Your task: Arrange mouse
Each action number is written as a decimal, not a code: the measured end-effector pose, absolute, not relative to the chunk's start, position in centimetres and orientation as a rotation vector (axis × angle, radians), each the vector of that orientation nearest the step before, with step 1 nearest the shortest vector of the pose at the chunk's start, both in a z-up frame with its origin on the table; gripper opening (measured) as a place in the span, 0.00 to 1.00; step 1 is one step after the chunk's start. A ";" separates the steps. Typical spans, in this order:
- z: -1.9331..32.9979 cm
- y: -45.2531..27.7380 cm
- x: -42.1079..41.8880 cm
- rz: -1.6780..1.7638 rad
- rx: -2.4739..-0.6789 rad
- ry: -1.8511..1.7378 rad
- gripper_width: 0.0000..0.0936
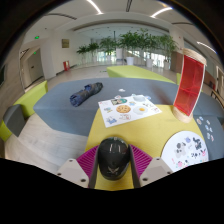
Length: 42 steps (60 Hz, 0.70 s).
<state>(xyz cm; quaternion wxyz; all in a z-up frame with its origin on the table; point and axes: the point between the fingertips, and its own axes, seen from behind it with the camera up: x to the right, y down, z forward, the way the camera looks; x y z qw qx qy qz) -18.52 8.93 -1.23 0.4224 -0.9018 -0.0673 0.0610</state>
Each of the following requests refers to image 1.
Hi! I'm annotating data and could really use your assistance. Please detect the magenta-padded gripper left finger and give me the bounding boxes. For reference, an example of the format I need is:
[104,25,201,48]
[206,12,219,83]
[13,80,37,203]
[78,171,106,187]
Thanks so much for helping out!
[55,143,101,190]

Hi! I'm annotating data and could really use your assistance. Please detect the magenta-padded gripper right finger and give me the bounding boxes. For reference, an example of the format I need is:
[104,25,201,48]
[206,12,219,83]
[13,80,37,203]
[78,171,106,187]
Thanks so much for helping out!
[128,143,174,189]

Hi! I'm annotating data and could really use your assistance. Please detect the black computer mouse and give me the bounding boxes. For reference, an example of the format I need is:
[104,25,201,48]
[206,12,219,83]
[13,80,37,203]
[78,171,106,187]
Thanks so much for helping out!
[97,136,132,182]

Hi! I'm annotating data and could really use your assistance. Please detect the round white animal-print mouse pad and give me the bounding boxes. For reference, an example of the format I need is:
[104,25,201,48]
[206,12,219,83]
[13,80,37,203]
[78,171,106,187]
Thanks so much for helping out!
[160,130,210,173]

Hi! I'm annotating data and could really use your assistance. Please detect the white food-print sticker sheet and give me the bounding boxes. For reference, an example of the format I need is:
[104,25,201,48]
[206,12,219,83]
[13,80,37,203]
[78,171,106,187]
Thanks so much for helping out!
[97,94,163,129]

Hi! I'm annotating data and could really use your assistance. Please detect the grey chair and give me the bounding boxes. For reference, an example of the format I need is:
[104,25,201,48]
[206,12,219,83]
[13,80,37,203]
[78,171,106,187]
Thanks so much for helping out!
[3,104,26,138]

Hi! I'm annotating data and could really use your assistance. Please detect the folded dark blue umbrella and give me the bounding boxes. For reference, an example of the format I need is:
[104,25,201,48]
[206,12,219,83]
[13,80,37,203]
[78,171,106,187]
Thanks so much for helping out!
[69,82,104,108]

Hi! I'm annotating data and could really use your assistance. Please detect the lime green bench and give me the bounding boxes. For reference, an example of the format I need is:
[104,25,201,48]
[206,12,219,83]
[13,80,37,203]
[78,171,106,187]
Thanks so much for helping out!
[0,80,49,143]

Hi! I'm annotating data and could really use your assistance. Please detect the red panel lantern wooden ends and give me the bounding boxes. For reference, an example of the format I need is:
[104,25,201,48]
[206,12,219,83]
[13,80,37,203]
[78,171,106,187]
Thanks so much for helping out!
[172,47,208,124]

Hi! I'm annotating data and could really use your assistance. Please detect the lime green table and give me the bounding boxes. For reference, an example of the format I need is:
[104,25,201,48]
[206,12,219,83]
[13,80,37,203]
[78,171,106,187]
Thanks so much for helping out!
[175,72,183,85]
[106,64,176,84]

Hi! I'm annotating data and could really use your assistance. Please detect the brown wooden counter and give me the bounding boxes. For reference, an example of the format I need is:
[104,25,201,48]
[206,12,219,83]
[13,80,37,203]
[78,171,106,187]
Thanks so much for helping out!
[170,50,184,73]

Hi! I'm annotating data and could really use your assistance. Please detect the group of potted plants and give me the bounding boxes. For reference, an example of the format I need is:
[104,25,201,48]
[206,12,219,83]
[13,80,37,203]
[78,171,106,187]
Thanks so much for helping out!
[75,28,179,71]

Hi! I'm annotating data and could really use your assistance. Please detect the group of ceiling lights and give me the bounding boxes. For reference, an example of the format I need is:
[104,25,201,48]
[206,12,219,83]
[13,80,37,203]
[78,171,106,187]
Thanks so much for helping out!
[85,0,216,54]

